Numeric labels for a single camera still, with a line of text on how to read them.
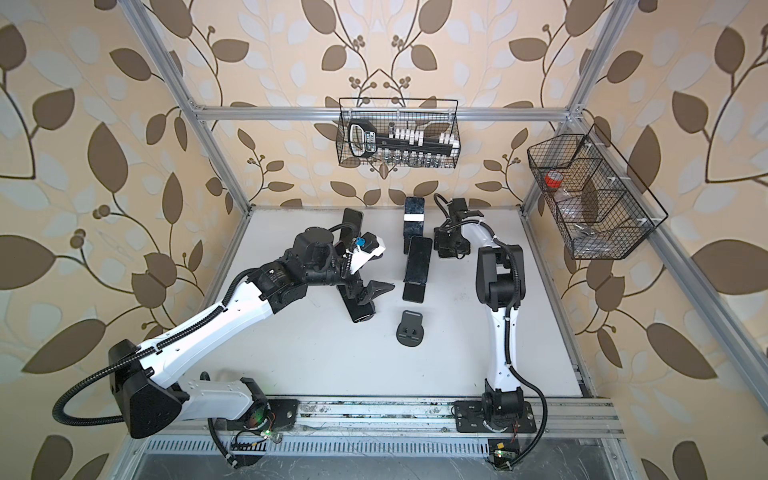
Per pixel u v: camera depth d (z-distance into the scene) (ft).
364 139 2.77
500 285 2.03
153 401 1.30
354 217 3.24
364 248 1.87
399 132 2.69
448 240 3.14
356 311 2.97
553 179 2.85
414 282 2.99
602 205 2.38
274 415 2.42
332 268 1.95
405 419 2.47
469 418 2.41
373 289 1.99
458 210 2.84
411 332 2.72
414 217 3.34
